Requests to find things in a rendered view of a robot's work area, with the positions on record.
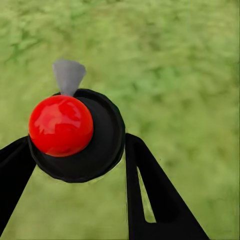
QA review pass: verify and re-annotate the pesticide atomizer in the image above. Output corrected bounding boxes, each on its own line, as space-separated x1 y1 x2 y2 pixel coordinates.
28 59 126 183

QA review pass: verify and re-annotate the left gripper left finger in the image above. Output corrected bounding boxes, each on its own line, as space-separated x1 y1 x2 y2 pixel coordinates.
0 136 37 236

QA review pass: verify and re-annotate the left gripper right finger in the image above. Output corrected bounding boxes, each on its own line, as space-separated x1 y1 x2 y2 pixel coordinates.
124 133 210 240

